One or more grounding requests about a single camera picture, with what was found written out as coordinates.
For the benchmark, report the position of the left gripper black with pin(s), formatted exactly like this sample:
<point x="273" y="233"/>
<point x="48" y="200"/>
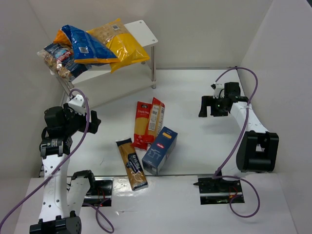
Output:
<point x="86" y="122"/>

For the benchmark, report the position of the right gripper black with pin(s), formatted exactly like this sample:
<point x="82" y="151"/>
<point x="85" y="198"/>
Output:
<point x="207" y="102"/>

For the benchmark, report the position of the dark blue Barilla pasta box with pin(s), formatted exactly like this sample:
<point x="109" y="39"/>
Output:
<point x="159" y="151"/>

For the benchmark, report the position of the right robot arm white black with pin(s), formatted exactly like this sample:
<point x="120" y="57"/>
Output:
<point x="256" y="147"/>

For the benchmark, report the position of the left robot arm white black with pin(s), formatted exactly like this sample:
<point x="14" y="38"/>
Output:
<point x="62" y="200"/>

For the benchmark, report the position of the white two-tier shelf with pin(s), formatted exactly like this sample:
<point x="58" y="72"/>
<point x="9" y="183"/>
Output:
<point x="101" y="86"/>

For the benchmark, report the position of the blue and orange pasta bag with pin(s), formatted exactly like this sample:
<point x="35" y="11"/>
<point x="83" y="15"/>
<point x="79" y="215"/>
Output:
<point x="87" y="49"/>

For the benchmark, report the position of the yellow pasta bag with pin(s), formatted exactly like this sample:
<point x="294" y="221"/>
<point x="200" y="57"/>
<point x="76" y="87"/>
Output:
<point x="121" y="42"/>

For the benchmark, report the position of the red spaghetti bag front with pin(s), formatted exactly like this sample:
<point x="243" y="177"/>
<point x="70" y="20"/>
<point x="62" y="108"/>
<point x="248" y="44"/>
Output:
<point x="141" y="122"/>

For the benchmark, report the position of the red spaghetti bag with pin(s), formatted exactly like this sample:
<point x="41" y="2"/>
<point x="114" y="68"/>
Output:
<point x="141" y="122"/>
<point x="155" y="121"/>

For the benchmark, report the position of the red spaghetti bag back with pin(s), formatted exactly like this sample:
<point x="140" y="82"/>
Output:
<point x="155" y="121"/>

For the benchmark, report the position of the dark blue La Sicilia spaghetti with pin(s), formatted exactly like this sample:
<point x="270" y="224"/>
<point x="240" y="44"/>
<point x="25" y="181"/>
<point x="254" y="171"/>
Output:
<point x="132" y="164"/>

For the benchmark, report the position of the clear blue fusilli bag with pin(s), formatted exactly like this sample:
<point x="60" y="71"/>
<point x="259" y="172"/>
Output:
<point x="60" y="60"/>

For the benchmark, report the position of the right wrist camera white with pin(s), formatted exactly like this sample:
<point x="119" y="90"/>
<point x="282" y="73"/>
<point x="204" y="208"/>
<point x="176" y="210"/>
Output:
<point x="218" y="90"/>

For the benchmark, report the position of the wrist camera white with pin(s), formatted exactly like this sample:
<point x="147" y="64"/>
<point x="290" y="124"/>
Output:
<point x="77" y="104"/>
<point x="218" y="90"/>

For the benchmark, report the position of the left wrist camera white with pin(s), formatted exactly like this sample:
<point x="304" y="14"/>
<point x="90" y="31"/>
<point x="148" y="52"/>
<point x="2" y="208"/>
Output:
<point x="77" y="104"/>

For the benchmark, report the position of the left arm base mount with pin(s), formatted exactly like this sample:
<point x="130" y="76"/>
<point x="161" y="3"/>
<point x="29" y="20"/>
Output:
<point x="101" y="193"/>

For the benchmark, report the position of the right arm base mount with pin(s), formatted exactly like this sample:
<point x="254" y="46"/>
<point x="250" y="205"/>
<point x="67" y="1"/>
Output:
<point x="219" y="191"/>

